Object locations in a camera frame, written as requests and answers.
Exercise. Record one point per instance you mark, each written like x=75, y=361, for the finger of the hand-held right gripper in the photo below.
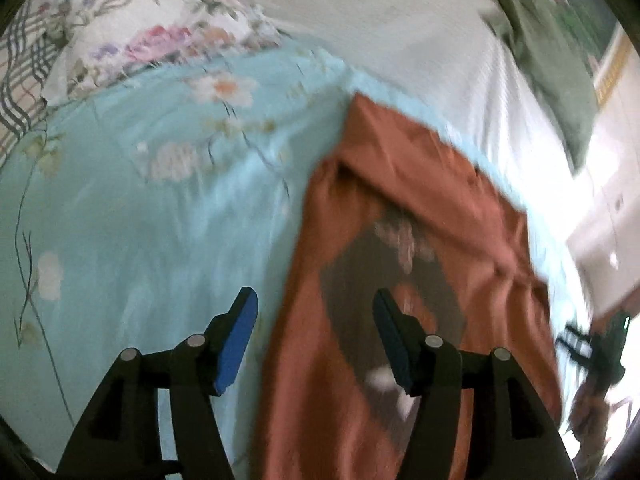
x=575, y=344

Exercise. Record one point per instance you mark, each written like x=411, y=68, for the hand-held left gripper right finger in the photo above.
x=395, y=345

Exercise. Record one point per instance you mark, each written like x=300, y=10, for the rust brown printed shirt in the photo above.
x=450, y=220

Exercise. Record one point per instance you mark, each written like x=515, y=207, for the plaid pillow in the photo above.
x=22, y=65

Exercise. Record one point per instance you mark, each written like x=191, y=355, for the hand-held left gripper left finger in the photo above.
x=234, y=344

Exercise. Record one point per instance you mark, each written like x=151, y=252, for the green floral quilt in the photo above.
x=540, y=35

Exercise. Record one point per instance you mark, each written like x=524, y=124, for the light blue floral bedsheet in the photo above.
x=150, y=210

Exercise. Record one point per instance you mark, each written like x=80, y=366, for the white cabinet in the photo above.
x=607, y=200

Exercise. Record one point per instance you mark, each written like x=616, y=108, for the white floral pillow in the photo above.
x=145, y=30

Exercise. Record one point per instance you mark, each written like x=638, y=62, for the white ribbed blanket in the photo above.
x=425, y=50

